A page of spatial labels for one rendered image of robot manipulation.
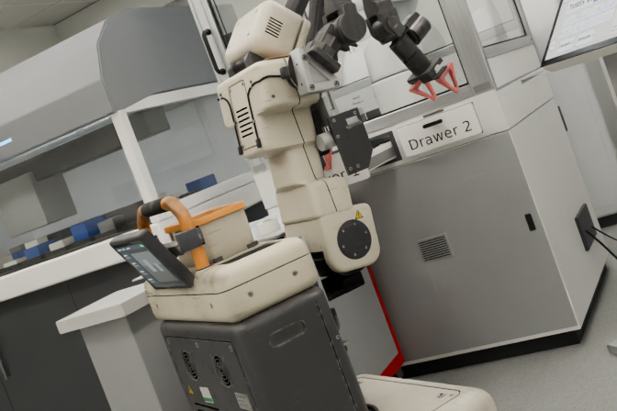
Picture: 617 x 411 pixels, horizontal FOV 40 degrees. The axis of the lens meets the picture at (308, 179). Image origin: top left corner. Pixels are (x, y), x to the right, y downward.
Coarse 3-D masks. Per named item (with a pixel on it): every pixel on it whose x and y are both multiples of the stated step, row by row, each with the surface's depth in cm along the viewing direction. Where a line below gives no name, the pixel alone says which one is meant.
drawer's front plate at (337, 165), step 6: (336, 156) 282; (336, 162) 282; (342, 162) 281; (336, 168) 283; (342, 168) 282; (324, 174) 285; (330, 174) 284; (342, 174) 282; (354, 174) 280; (360, 174) 280; (366, 174) 279; (348, 180) 282; (354, 180) 281; (360, 180) 280
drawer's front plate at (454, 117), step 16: (448, 112) 296; (464, 112) 293; (400, 128) 304; (416, 128) 302; (432, 128) 299; (448, 128) 297; (464, 128) 294; (480, 128) 292; (416, 144) 303; (432, 144) 300
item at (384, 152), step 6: (384, 144) 303; (390, 144) 308; (378, 150) 297; (384, 150) 301; (390, 150) 306; (372, 156) 291; (378, 156) 295; (384, 156) 299; (390, 156) 304; (396, 156) 309; (372, 162) 288; (378, 162) 293; (384, 162) 298; (372, 168) 288
